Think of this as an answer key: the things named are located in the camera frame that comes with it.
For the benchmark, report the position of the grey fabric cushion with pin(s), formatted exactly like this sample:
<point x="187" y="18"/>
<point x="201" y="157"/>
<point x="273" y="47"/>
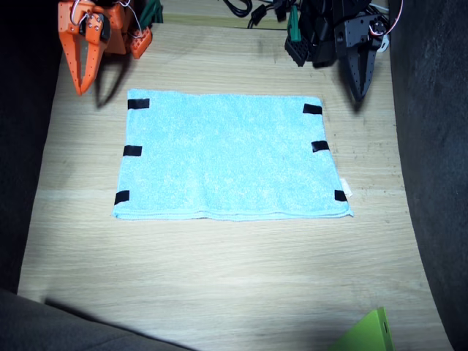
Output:
<point x="55" y="329"/>

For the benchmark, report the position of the black plug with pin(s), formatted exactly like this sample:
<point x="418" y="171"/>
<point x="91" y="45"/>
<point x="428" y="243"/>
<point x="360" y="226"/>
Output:
<point x="280" y="11"/>

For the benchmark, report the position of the light blue towel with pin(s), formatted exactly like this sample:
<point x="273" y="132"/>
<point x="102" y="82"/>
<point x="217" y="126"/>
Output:
<point x="226" y="153"/>

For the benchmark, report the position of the green table clamp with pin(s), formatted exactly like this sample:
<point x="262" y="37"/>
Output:
<point x="151" y="11"/>
<point x="294" y="23"/>

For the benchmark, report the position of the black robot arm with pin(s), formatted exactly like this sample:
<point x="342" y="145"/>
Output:
<point x="323" y="36"/>

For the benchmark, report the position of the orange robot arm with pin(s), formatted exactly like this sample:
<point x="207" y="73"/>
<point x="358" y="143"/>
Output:
<point x="118" y="33"/>

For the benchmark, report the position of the lime green plastic object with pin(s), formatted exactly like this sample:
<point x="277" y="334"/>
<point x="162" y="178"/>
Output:
<point x="369" y="334"/>

